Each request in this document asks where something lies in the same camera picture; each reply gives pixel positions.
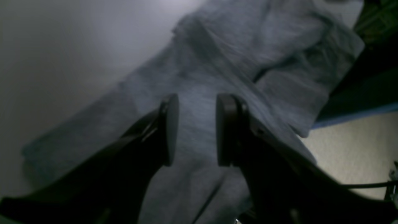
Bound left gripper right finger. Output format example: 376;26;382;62
216;94;397;224

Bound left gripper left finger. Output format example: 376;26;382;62
1;94;179;224

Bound grey T-shirt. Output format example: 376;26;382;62
23;0;364;224

